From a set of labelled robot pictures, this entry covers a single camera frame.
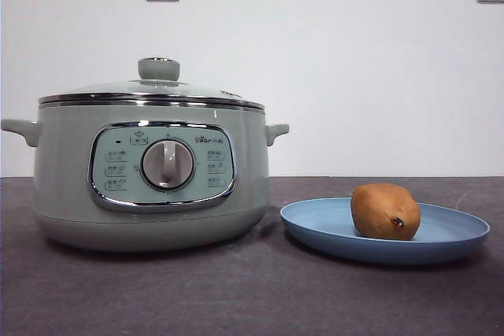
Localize glass lid with green knob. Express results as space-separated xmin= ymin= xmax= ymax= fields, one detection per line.
xmin=38 ymin=57 xmax=265 ymax=112

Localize brown potato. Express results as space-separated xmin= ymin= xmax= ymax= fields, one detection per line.
xmin=350 ymin=183 xmax=421 ymax=241

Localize blue round plate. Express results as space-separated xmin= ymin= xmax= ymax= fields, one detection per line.
xmin=280 ymin=197 xmax=491 ymax=266

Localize green electric steamer pot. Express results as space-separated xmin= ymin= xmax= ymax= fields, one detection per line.
xmin=0 ymin=100 xmax=291 ymax=253

